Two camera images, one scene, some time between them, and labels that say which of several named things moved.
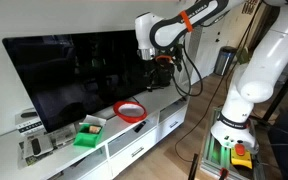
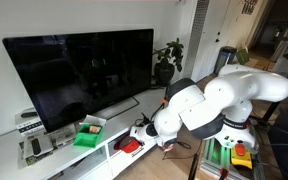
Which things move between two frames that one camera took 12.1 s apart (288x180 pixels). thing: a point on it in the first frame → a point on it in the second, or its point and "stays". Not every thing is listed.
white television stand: [128, 130] stays
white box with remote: [28, 122] stays
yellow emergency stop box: [241, 156] stays
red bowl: [130, 111] → [128, 144]
